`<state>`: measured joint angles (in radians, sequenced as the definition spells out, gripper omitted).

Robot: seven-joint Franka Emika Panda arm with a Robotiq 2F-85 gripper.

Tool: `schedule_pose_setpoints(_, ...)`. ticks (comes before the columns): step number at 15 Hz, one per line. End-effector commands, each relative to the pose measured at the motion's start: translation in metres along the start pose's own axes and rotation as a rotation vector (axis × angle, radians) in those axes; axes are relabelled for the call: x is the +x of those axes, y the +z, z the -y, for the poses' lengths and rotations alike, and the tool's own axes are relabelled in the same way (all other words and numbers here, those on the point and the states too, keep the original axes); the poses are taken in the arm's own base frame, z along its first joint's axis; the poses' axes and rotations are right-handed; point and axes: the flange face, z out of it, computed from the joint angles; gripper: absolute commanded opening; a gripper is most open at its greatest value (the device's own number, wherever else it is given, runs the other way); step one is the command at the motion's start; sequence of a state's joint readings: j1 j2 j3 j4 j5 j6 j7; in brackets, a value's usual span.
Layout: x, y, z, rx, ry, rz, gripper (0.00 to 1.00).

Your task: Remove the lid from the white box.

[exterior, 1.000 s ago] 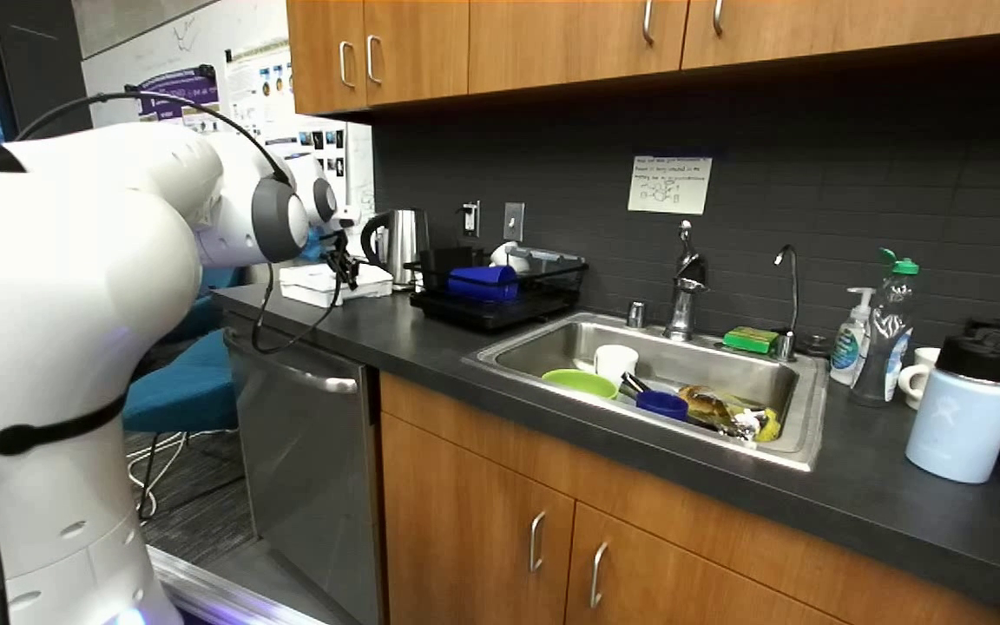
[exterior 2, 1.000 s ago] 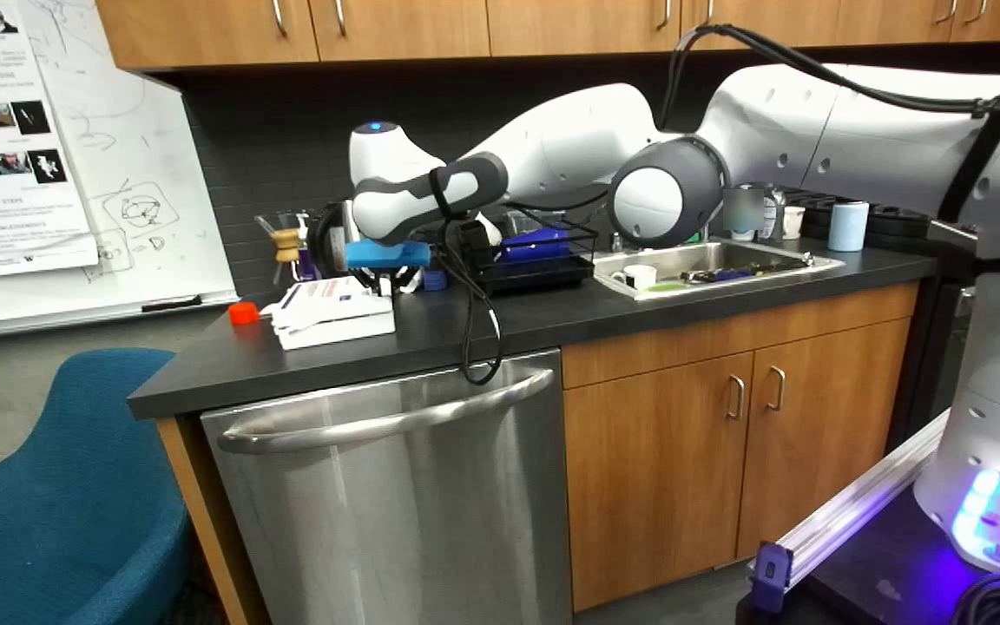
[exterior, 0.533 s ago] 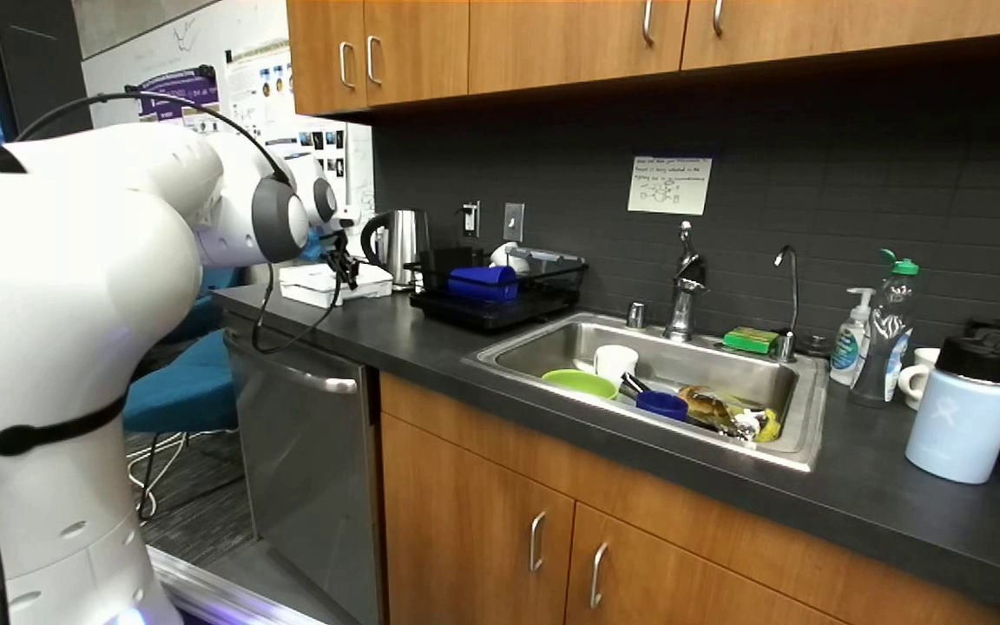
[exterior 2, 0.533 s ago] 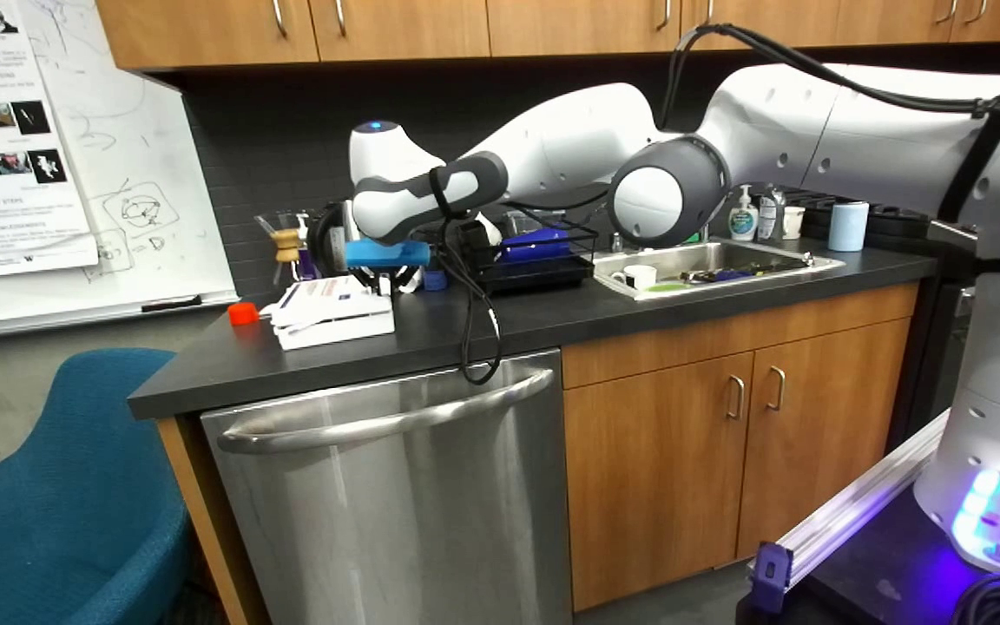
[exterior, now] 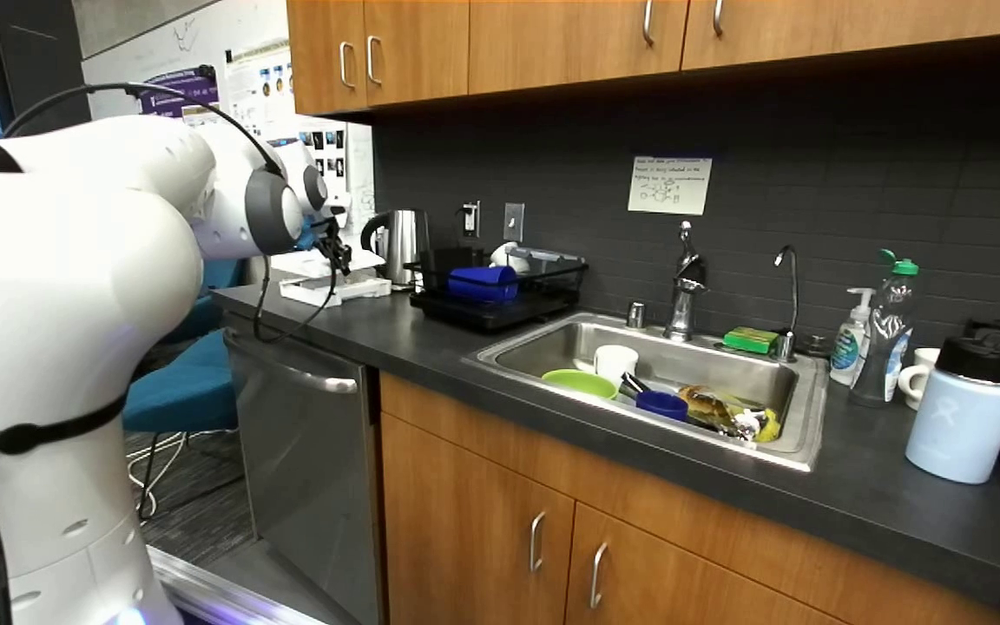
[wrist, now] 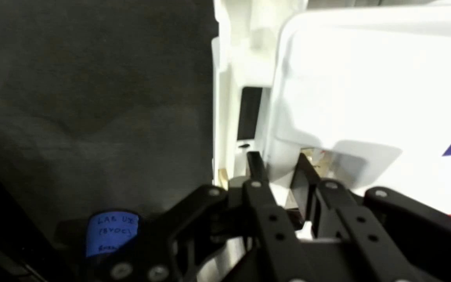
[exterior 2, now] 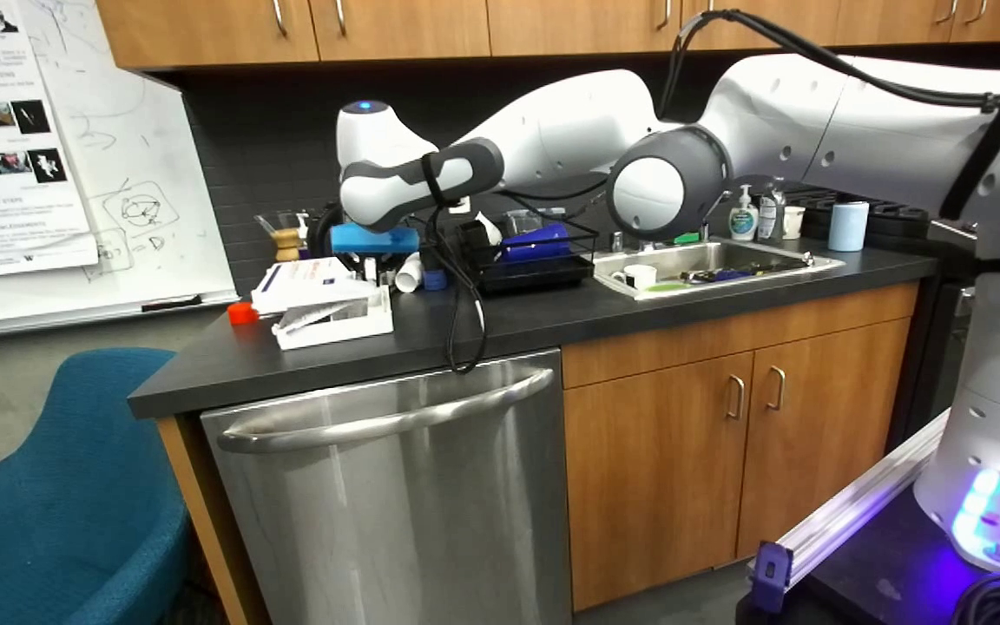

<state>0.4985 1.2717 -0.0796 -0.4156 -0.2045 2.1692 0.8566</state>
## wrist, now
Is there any white plastic box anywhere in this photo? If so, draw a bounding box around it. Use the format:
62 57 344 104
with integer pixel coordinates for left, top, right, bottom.
263 3 451 227
209 0 310 193

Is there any blue round cap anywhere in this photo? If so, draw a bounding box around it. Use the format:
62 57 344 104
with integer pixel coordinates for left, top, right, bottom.
84 210 142 260

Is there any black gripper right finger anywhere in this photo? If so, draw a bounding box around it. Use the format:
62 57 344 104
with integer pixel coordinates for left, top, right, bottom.
289 152 451 282

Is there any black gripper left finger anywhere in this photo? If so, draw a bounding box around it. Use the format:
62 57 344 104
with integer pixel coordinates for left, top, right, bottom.
93 151 310 282

